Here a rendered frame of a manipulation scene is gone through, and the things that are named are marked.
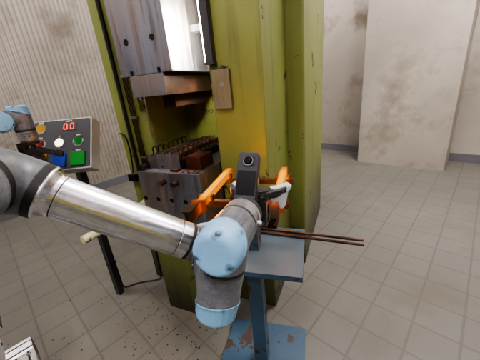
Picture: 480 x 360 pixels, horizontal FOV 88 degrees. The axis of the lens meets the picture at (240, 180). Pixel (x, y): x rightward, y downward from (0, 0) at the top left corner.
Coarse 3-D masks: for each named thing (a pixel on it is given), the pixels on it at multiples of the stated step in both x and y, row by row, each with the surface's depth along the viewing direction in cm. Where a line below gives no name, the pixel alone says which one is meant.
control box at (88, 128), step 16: (48, 128) 132; (64, 128) 132; (80, 128) 132; (96, 128) 137; (48, 144) 131; (64, 144) 130; (80, 144) 130; (96, 144) 135; (48, 160) 129; (96, 160) 134
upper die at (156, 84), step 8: (168, 72) 112; (136, 80) 116; (144, 80) 115; (152, 80) 113; (160, 80) 111; (168, 80) 113; (176, 80) 118; (184, 80) 124; (192, 80) 130; (200, 80) 136; (208, 80) 143; (136, 88) 118; (144, 88) 116; (152, 88) 114; (160, 88) 113; (168, 88) 113; (176, 88) 118; (184, 88) 124; (192, 88) 130; (200, 88) 137; (208, 88) 144; (136, 96) 120; (144, 96) 118
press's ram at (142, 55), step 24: (120, 0) 105; (144, 0) 101; (168, 0) 103; (192, 0) 118; (120, 24) 109; (144, 24) 105; (168, 24) 104; (192, 24) 119; (120, 48) 114; (144, 48) 109; (168, 48) 105; (192, 48) 120; (144, 72) 113; (192, 72) 127
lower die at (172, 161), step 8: (200, 144) 140; (208, 144) 147; (160, 152) 131; (176, 152) 127; (184, 152) 127; (192, 152) 133; (152, 160) 130; (160, 160) 128; (168, 160) 126; (176, 160) 124; (160, 168) 130; (168, 168) 128
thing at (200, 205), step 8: (232, 168) 110; (224, 176) 100; (216, 184) 92; (208, 192) 86; (216, 192) 91; (192, 200) 79; (200, 200) 77; (208, 200) 83; (192, 208) 73; (200, 208) 78; (192, 216) 73
